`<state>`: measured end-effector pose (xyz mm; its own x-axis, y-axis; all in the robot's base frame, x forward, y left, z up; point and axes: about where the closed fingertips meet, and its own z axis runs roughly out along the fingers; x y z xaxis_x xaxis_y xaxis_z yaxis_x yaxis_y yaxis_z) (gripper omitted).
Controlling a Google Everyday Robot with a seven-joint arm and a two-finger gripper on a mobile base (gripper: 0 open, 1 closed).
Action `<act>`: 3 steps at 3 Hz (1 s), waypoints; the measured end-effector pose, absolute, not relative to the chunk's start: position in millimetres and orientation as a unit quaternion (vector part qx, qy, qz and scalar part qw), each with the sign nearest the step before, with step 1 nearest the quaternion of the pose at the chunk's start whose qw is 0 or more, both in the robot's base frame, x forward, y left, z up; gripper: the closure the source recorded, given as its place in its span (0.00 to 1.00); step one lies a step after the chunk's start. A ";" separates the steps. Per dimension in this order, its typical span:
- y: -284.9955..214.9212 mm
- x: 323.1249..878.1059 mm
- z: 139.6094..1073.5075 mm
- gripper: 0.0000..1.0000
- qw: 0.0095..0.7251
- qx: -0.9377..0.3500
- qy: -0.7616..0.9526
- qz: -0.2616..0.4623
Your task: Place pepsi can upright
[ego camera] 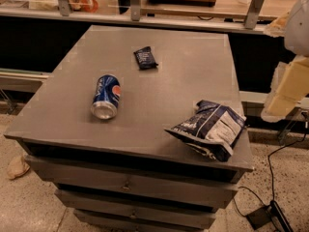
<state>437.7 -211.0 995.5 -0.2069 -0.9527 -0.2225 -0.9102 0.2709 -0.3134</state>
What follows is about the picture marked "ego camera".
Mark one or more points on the grey drawer cabinet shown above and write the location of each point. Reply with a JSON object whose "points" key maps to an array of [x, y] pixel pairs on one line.
{"points": [[128, 172]]}

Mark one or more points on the small dark blue snack packet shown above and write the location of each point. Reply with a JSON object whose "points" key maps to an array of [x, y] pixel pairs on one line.
{"points": [[145, 58]]}

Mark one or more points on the crumpled paper on floor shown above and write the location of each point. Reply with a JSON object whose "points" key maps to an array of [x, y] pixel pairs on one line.
{"points": [[17, 167]]}

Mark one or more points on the grey metal bracket right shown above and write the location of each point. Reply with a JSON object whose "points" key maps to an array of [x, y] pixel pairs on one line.
{"points": [[253, 12]]}

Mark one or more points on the grey metal bracket middle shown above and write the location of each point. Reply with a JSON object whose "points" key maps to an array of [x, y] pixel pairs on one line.
{"points": [[135, 10]]}

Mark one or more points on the blue white chip bag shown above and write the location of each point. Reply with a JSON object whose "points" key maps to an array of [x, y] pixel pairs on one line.
{"points": [[212, 131]]}

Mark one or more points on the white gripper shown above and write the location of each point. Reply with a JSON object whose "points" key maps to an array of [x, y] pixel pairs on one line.
{"points": [[297, 29]]}

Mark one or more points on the black floor power box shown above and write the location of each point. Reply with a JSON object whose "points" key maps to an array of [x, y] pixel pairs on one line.
{"points": [[269, 213]]}

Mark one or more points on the blue pepsi can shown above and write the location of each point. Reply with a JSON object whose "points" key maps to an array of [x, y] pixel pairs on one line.
{"points": [[107, 97]]}

